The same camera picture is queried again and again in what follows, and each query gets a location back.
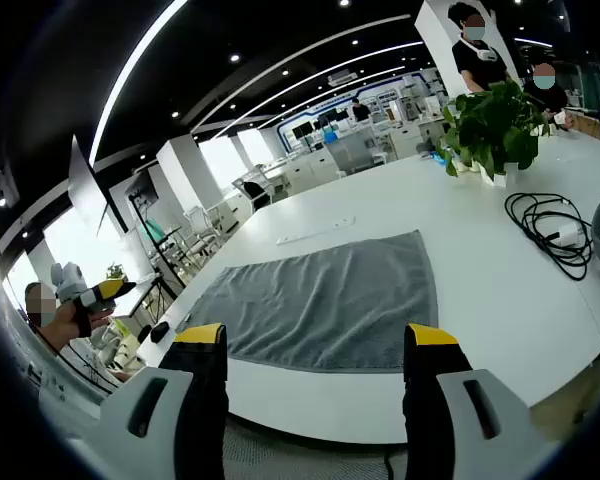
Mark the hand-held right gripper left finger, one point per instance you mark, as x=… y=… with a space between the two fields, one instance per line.
x=200 y=390

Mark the person's left hand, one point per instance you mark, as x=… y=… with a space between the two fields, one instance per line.
x=65 y=325

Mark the white power strip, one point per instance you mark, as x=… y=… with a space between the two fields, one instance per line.
x=315 y=231

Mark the white power adapter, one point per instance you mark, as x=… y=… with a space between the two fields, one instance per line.
x=570 y=234

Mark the black office chair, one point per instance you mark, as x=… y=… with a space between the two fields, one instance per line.
x=256 y=194

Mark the grey towel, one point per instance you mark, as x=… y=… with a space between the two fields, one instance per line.
x=325 y=295

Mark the small black object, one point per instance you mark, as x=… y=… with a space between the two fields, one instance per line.
x=159 y=331

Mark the blue storage box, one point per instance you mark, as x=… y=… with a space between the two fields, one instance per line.
x=331 y=136

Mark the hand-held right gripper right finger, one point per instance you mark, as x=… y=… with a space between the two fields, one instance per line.
x=430 y=390

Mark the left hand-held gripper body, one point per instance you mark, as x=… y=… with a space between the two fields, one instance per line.
x=69 y=280

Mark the black tripod stand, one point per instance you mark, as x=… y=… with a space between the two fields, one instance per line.
x=152 y=235

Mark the white table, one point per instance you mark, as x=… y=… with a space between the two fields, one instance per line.
x=480 y=310

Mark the green potted plant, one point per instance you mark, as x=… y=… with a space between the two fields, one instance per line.
x=495 y=125

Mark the white office chair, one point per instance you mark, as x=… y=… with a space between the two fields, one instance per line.
x=200 y=230

